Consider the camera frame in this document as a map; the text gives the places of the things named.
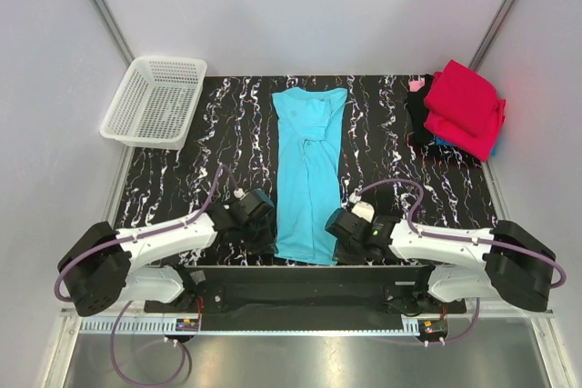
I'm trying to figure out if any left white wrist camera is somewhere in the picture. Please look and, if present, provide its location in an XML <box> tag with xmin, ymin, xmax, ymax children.
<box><xmin>233</xmin><ymin>188</ymin><xmax>247</xmax><ymax>200</ymax></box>

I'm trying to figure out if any cyan t shirt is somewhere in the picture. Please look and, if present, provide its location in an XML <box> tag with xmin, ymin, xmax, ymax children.
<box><xmin>272</xmin><ymin>87</ymin><xmax>347</xmax><ymax>266</ymax></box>

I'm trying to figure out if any right corner metal post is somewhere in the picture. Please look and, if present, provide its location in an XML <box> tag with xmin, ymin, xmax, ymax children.
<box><xmin>468</xmin><ymin>0</ymin><xmax>518</xmax><ymax>72</ymax></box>

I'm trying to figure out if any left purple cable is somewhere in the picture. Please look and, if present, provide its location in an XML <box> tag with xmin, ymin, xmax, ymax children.
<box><xmin>54</xmin><ymin>164</ymin><xmax>245</xmax><ymax>387</ymax></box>

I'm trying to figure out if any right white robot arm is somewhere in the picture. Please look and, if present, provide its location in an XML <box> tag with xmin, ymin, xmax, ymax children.
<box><xmin>326</xmin><ymin>208</ymin><xmax>557</xmax><ymax>313</ymax></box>

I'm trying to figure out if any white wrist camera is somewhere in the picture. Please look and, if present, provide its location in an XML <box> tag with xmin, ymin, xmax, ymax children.
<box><xmin>349</xmin><ymin>194</ymin><xmax>375</xmax><ymax>223</ymax></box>
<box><xmin>233</xmin><ymin>188</ymin><xmax>247</xmax><ymax>200</ymax></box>

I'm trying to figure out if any folded red t shirt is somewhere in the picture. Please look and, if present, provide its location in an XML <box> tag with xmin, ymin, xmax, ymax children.
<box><xmin>424</xmin><ymin>60</ymin><xmax>506</xmax><ymax>162</ymax></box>

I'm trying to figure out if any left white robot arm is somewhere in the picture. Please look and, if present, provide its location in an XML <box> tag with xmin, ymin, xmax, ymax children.
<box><xmin>54</xmin><ymin>189</ymin><xmax>275</xmax><ymax>317</ymax></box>

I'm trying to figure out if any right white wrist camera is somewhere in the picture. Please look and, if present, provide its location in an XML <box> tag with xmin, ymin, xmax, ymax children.
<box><xmin>349</xmin><ymin>194</ymin><xmax>375</xmax><ymax>223</ymax></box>

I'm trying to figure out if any pink paper tag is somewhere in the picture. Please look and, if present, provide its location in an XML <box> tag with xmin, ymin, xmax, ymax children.
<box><xmin>408</xmin><ymin>78</ymin><xmax>426</xmax><ymax>93</ymax></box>

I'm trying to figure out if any folded blue t shirt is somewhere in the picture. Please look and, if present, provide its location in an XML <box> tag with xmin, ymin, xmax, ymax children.
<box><xmin>435</xmin><ymin>136</ymin><xmax>497</xmax><ymax>155</ymax></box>

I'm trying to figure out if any folded black t shirt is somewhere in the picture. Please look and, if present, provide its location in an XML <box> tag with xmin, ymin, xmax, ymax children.
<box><xmin>406</xmin><ymin>75</ymin><xmax>435</xmax><ymax>146</ymax></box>

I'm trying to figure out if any left corner metal post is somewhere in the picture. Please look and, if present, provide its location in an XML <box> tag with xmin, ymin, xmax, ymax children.
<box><xmin>90</xmin><ymin>0</ymin><xmax>135</xmax><ymax>65</ymax></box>

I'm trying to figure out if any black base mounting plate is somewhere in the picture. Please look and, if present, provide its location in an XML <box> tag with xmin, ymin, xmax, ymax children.
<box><xmin>145</xmin><ymin>266</ymin><xmax>467</xmax><ymax>316</ymax></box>

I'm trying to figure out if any corner metal post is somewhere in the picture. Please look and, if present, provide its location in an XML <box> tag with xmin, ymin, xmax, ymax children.
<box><xmin>90</xmin><ymin>0</ymin><xmax>135</xmax><ymax>65</ymax></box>
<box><xmin>468</xmin><ymin>0</ymin><xmax>518</xmax><ymax>72</ymax></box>

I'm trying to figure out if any white plastic basket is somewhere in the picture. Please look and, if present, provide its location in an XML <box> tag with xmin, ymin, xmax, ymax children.
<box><xmin>100</xmin><ymin>55</ymin><xmax>207</xmax><ymax>150</ymax></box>

